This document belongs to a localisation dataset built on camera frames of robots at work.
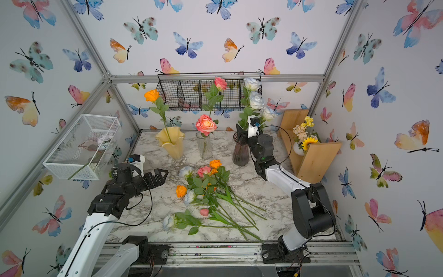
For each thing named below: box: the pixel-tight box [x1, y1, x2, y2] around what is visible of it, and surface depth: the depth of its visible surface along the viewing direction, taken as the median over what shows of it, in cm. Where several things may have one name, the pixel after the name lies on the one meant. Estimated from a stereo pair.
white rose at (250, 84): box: [237, 77, 261, 133], surface depth 81 cm
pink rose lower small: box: [199, 208, 210, 217], surface depth 86 cm
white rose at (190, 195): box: [184, 188, 195, 207], surface depth 87 cm
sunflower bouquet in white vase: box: [292, 115, 322, 156], surface depth 88 cm
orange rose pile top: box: [209, 159, 223, 171], surface depth 101 cm
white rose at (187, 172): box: [178, 166, 267, 212], surface depth 95 cm
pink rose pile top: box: [194, 114, 219, 157], surface depth 66 cm
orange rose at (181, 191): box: [176, 184, 188, 198], surface depth 90 cm
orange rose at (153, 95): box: [144, 88, 172, 144], surface depth 86 cm
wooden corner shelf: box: [278, 109, 343, 183], surface depth 86 cm
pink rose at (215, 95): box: [201, 76, 228, 116], surface depth 86 cm
